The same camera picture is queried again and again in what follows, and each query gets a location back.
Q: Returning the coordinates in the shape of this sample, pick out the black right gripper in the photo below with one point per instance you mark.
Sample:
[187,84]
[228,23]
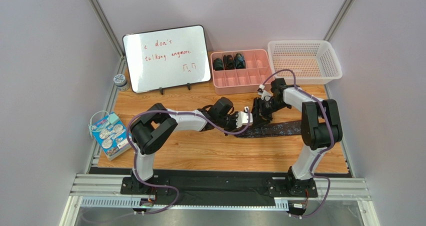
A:
[266,105]

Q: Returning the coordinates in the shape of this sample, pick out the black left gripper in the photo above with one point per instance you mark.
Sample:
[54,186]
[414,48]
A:
[228,122]

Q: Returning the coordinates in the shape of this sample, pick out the dark floral necktie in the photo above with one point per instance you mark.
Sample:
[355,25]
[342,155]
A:
[289,128]

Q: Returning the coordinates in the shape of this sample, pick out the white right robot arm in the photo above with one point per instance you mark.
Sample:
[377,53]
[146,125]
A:
[320,128]

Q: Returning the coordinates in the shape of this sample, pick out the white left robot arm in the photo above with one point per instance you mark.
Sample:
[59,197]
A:
[148,131]

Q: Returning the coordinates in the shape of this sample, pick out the pink divided organizer box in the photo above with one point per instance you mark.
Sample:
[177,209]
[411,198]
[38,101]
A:
[240,81]

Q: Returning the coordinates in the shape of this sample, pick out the rolled dark tie left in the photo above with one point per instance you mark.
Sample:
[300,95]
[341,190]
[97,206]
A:
[218,64]

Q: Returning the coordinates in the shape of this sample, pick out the rolled dark tie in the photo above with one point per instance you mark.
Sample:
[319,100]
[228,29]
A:
[228,62]
[218,64]

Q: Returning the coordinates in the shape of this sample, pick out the rolled dark tie middle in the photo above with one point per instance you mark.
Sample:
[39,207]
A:
[228,62]

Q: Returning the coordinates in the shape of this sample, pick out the rolled blue tie right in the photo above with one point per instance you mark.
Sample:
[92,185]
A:
[239,61]

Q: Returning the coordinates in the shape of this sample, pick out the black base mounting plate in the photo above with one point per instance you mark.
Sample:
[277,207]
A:
[215,188]

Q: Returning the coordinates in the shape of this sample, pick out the white plastic mesh basket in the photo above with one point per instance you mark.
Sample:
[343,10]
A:
[314,62]

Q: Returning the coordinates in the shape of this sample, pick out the whiteboard with red writing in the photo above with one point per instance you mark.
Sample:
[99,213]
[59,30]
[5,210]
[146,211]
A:
[167,58]

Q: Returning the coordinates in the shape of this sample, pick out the small white patterned jar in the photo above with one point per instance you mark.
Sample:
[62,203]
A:
[121,82]

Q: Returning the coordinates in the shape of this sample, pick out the blue snack box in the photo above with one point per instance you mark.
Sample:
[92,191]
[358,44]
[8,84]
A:
[109,132]

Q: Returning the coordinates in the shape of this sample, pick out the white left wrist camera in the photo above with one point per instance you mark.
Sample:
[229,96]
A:
[244,117]

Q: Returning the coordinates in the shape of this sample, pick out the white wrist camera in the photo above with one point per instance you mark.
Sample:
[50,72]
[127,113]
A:
[244,117]
[263,94]

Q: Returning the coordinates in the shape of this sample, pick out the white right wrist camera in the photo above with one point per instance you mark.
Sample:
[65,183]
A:
[263,94]

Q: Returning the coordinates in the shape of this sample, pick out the aluminium frame rail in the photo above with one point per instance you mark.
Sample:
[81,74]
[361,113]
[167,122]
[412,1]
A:
[103,190]

